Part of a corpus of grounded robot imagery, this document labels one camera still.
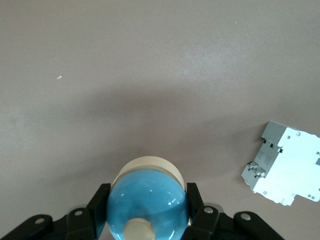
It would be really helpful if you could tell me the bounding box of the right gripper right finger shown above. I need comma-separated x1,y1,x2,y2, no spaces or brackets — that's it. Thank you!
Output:
183,182,283,240

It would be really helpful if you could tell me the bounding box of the blue dome bell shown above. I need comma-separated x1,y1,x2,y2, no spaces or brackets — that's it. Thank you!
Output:
106,155,190,240

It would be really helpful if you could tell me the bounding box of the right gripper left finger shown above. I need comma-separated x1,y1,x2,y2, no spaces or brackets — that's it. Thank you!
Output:
0,183,112,240

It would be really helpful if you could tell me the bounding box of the white grey circuit breaker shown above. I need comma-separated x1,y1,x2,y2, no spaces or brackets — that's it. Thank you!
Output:
241,121,320,207

